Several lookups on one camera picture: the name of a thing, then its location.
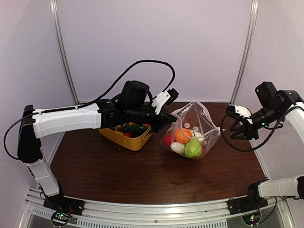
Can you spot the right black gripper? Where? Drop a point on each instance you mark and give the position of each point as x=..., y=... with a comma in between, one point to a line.
x=250, y=132

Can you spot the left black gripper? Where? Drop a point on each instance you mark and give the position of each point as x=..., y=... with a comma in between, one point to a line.
x=163, y=119

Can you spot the small red fruit toy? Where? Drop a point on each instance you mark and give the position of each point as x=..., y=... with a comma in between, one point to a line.
x=168, y=140

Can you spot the orange fruit toy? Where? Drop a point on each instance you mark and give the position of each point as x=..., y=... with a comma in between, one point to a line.
x=182, y=135

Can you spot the white eggplant toy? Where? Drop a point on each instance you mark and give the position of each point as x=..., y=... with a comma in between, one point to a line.
x=177, y=147

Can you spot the clear zip top bag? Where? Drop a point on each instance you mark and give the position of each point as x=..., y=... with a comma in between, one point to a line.
x=195, y=116

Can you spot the light green pepper toy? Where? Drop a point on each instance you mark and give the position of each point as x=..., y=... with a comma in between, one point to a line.
x=193, y=149

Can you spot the white cabbage toy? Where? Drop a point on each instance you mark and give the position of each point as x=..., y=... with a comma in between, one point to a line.
x=197, y=135

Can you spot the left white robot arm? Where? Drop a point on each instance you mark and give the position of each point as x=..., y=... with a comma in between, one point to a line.
x=127, y=106

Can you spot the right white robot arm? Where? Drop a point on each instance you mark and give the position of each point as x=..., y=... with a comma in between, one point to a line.
x=278, y=131

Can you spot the green cucumber toy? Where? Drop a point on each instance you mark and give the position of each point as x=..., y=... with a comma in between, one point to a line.
x=137, y=128

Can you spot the yellow plastic basket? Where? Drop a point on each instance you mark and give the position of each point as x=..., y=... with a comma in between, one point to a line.
x=133, y=144

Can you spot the red strawberry toy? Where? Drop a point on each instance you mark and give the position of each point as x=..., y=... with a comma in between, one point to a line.
x=128, y=134

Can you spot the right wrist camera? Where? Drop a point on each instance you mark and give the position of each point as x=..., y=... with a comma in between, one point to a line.
x=239, y=113

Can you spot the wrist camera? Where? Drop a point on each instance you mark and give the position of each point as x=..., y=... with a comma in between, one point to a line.
x=239, y=113
x=164, y=98

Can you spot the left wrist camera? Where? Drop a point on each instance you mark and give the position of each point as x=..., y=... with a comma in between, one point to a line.
x=164, y=98

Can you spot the aluminium front rail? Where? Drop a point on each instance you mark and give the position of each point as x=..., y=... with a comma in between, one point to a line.
x=210, y=214

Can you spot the right aluminium frame post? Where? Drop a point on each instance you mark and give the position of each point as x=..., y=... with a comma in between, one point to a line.
x=252, y=23

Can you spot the aluminium frame post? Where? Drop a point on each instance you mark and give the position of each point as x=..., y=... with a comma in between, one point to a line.
x=252, y=23
x=62, y=51

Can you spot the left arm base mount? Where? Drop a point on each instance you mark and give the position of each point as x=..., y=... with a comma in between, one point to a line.
x=64, y=209

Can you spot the left aluminium frame post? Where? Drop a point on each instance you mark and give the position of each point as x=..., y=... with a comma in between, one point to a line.
x=62, y=51

